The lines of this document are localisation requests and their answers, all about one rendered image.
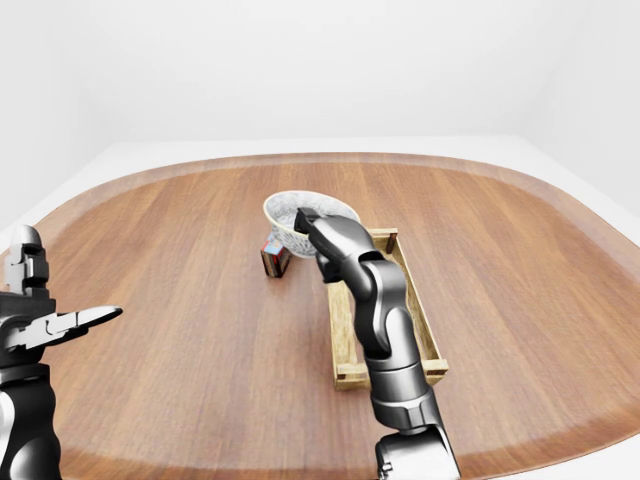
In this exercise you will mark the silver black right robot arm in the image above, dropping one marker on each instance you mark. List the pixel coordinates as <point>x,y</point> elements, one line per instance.
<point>395,350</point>

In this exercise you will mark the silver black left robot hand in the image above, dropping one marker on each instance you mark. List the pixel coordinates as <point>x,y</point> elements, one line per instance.
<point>30,305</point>

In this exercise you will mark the white patterned bowl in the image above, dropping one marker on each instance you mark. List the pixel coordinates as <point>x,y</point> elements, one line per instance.
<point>285,212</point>

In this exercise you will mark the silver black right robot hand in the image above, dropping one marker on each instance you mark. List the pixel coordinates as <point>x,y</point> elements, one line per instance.
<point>339,236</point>

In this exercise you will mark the wooden slat tray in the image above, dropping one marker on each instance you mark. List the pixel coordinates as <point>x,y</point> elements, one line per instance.
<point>342,325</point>

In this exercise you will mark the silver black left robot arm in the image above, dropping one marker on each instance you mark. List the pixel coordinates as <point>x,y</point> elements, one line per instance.
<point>27,425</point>

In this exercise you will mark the small printed food box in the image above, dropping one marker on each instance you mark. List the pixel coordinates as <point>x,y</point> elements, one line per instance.
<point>274,257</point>

